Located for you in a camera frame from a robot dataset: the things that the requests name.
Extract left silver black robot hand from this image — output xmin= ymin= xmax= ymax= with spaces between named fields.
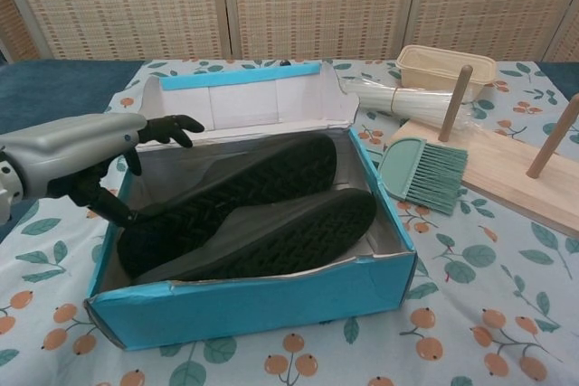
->
xmin=0 ymin=112 xmax=205 ymax=228

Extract wooden board with pegs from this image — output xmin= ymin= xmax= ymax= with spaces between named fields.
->
xmin=389 ymin=64 xmax=579 ymax=239

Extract bundle of white sticks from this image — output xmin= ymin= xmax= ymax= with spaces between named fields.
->
xmin=341 ymin=78 xmax=480 ymax=127

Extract beige plastic container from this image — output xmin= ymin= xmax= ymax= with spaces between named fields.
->
xmin=395 ymin=44 xmax=498 ymax=98

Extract green hand brush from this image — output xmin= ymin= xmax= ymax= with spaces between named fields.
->
xmin=365 ymin=137 xmax=470 ymax=218

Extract black slipper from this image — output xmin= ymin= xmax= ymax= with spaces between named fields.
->
xmin=118 ymin=133 xmax=341 ymax=278
xmin=135 ymin=189 xmax=379 ymax=286

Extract clear plastic bag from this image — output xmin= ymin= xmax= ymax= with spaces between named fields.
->
xmin=451 ymin=97 xmax=488 ymax=132

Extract blue cardboard shoe box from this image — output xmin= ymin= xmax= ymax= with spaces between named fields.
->
xmin=84 ymin=61 xmax=418 ymax=352

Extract floral fruit print tablecloth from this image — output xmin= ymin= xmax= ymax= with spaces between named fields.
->
xmin=0 ymin=58 xmax=579 ymax=386

